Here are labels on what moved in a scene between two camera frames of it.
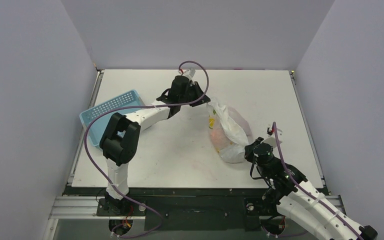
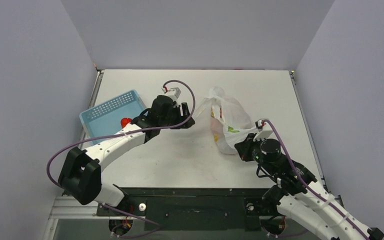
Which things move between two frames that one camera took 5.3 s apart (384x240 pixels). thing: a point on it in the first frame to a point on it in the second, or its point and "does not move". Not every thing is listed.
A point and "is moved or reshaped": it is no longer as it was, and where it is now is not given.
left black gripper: [198, 93] to [177, 110]
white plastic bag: [229, 131] is moved or reshaped
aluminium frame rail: [78, 207] does not move
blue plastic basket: [98, 125] does not move
